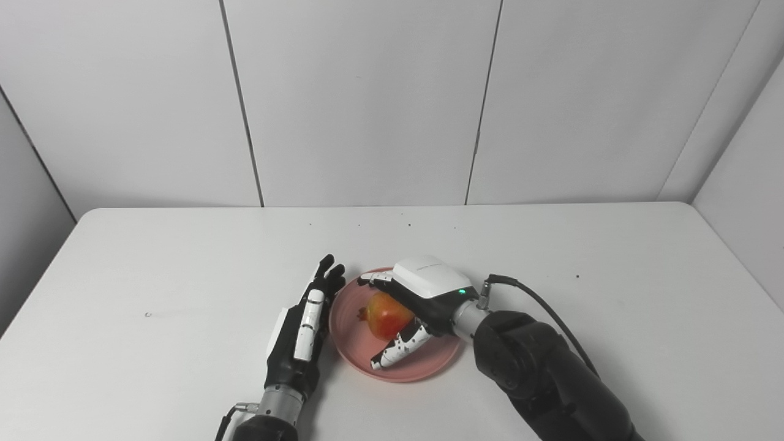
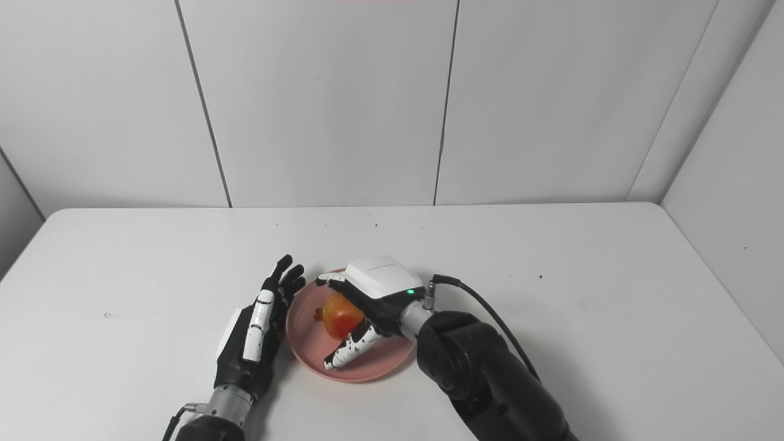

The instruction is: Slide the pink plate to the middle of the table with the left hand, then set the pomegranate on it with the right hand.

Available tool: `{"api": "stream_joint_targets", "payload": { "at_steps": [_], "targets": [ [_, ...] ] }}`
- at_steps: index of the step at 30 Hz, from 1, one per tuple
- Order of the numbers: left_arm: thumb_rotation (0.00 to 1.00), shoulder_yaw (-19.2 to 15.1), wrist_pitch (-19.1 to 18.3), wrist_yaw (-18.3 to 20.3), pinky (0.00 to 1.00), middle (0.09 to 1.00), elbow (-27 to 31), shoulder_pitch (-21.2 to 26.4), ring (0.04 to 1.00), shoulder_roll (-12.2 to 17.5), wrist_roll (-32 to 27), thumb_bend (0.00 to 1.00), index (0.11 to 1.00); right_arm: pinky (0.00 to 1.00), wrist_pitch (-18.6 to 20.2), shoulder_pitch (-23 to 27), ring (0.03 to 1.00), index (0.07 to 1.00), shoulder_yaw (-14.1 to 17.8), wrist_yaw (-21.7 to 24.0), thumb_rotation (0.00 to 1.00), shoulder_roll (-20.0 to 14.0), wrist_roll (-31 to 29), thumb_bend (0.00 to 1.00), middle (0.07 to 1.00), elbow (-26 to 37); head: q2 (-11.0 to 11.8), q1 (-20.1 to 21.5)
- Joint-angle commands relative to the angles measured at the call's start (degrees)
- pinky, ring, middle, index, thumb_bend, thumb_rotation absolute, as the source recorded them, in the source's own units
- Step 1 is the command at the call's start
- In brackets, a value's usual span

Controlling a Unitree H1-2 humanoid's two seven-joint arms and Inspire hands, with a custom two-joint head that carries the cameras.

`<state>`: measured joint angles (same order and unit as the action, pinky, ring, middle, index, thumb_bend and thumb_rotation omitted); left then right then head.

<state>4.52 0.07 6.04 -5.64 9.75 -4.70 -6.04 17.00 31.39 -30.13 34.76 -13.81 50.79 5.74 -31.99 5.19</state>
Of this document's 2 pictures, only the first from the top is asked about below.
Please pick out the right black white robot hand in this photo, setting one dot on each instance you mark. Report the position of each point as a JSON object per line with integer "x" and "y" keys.
{"x": 429, "y": 288}

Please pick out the red yellow pomegranate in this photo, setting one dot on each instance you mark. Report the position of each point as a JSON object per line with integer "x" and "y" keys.
{"x": 387, "y": 315}

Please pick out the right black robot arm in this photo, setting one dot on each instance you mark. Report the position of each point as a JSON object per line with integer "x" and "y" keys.
{"x": 545, "y": 373}

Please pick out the pink round plate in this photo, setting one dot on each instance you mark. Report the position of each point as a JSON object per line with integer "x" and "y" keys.
{"x": 429, "y": 361}

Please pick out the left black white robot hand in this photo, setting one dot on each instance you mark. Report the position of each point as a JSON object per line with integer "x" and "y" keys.
{"x": 288, "y": 361}

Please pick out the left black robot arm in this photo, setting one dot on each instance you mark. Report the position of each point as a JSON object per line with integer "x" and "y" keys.
{"x": 272, "y": 416}

